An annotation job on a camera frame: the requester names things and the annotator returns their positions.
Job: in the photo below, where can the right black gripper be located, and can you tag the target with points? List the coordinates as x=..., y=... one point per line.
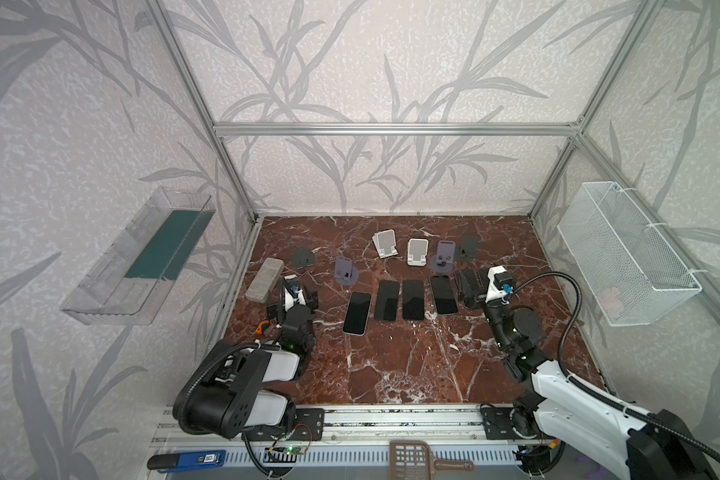
x=477, y=291

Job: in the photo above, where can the teal-edged phone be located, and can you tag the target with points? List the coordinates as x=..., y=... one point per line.
x=444, y=299

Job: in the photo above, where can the black phone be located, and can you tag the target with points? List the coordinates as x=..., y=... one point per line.
x=387, y=301
x=413, y=306

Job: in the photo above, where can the white-edged phone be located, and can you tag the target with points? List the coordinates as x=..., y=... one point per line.
x=356, y=317

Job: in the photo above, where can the dark grey front stand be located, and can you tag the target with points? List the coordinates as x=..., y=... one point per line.
x=468, y=248

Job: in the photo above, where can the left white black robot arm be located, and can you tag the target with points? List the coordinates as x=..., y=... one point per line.
x=225, y=395

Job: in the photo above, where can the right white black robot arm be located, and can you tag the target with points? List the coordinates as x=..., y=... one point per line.
x=627, y=440

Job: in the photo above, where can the purple-grey stand back right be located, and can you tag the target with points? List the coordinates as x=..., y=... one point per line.
x=442, y=262

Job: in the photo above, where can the white stand under teal phone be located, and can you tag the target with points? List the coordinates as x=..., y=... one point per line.
x=417, y=252

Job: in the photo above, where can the white stand at back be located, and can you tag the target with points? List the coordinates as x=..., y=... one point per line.
x=385, y=243

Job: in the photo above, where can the grey stone block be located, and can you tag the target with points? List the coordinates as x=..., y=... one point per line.
x=265, y=279

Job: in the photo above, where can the orange black screwdriver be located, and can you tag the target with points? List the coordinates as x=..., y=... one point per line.
x=263, y=327

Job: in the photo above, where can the brown plastic scoop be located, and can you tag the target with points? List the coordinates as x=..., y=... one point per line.
x=415, y=460

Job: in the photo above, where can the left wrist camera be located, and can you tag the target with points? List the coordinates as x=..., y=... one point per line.
x=293, y=292

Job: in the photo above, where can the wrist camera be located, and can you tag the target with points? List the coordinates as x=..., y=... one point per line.
x=501, y=284
x=293, y=292

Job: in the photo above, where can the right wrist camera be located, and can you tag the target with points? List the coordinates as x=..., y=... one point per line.
x=501, y=284

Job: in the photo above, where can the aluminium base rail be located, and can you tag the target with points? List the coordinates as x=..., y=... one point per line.
x=358, y=436

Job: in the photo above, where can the white wire mesh basket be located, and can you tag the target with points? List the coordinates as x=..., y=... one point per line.
x=636, y=277

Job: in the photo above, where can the clear plastic wall bin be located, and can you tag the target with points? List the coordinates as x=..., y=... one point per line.
x=131, y=281

